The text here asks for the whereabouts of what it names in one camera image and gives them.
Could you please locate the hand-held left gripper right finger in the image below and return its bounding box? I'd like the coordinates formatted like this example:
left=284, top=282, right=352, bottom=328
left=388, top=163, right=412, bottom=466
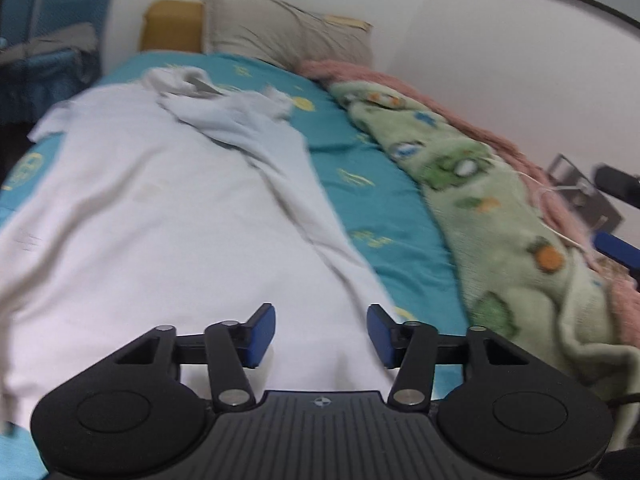
left=366, top=304, right=528, bottom=411

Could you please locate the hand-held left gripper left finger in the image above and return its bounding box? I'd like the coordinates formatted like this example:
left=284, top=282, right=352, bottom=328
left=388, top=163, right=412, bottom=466
left=114, top=303, right=277, bottom=411

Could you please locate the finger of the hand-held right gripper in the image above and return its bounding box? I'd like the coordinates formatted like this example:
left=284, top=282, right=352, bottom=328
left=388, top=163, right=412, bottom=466
left=592, top=231, right=640, bottom=282
left=594, top=162, right=640, bottom=202

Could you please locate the white long-sleeved shirt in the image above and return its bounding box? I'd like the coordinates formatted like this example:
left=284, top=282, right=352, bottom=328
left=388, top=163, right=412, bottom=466
left=0, top=66, right=441, bottom=423

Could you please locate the green printed fleece blanket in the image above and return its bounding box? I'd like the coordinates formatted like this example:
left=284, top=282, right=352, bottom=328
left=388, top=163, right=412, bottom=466
left=327, top=81, right=632, bottom=453

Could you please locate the teal printed bed sheet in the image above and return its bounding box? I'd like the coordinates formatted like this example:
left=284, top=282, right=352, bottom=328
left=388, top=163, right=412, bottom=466
left=0, top=51, right=471, bottom=480

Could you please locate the pink fleece blanket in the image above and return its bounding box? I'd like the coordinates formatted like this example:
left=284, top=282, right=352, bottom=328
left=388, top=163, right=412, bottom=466
left=299, top=58, right=640, bottom=356

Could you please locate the grey pillow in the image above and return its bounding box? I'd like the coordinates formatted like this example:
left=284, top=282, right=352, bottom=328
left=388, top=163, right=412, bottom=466
left=202, top=0, right=375, bottom=72

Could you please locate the yellow headboard cushion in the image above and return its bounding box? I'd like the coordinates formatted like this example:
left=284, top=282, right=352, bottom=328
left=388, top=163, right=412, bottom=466
left=138, top=0, right=206, bottom=54

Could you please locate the blue fabric furniture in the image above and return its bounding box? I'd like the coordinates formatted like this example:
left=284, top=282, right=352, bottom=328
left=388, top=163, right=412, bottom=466
left=0, top=0, right=121, bottom=128

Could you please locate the white cable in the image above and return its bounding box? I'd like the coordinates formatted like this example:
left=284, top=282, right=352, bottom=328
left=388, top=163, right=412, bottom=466
left=492, top=157, right=596, bottom=253

